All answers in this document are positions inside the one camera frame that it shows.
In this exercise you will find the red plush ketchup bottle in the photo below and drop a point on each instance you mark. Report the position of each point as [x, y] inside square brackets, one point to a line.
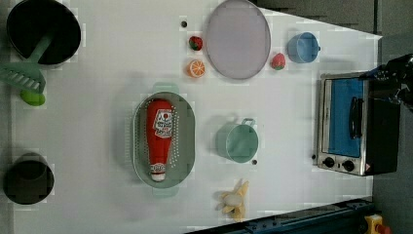
[159, 123]

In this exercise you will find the toy orange slice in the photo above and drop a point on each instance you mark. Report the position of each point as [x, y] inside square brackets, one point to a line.
[196, 68]

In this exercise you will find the toy strawberry dark red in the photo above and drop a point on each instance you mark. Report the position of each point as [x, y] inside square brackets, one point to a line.
[196, 43]

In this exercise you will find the grey round plate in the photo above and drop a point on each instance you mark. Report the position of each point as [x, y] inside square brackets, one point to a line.
[238, 39]

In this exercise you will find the toy peeled banana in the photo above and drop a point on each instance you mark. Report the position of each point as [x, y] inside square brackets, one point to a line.
[232, 202]

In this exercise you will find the toy strawberry pink red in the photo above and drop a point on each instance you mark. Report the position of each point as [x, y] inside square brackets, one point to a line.
[278, 61]

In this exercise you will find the blue cup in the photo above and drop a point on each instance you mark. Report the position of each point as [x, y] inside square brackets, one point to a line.
[303, 48]

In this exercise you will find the silver black toaster oven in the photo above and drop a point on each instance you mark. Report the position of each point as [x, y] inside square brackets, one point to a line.
[358, 134]

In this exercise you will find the lime green toy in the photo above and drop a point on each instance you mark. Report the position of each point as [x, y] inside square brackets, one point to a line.
[32, 98]

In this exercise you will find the small black cup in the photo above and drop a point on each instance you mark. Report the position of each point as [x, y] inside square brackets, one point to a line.
[30, 180]

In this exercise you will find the yellow red clamp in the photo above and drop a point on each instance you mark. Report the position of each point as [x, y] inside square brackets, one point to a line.
[375, 225]

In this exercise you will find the large black pot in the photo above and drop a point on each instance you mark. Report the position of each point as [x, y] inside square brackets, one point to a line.
[30, 20]

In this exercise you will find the green cup with handle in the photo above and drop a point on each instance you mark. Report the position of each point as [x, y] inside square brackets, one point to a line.
[237, 142]

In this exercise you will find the blue metal frame rail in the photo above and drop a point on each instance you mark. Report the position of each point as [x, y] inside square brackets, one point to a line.
[339, 218]

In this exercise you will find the black tripod camera rig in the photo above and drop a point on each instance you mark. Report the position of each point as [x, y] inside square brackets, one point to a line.
[397, 72]

